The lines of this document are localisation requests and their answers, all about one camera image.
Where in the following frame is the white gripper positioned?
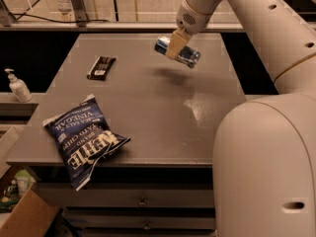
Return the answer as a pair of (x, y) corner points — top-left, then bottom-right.
(166, 0), (211, 59)

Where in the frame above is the blue silver redbull can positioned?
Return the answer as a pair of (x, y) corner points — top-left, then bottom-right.
(154, 34), (201, 69)

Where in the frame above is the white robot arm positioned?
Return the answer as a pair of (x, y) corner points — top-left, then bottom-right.
(167, 0), (316, 237)

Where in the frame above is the dark brown snack bar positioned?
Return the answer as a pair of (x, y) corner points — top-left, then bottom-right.
(87, 56), (116, 81)

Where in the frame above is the blue kettle chips bag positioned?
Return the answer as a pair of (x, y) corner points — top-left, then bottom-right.
(42, 95), (130, 191)

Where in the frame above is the grey drawer cabinet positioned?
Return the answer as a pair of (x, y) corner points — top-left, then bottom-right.
(8, 34), (245, 237)

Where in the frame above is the white pump bottle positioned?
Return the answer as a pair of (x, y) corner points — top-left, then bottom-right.
(5, 68), (32, 103)

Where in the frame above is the cardboard box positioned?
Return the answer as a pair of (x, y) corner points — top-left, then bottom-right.
(0, 184), (59, 237)

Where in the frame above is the metal railing frame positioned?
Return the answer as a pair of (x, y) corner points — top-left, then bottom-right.
(0, 0), (316, 34)

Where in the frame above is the black cable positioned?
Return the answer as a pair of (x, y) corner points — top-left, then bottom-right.
(9, 0), (112, 25)

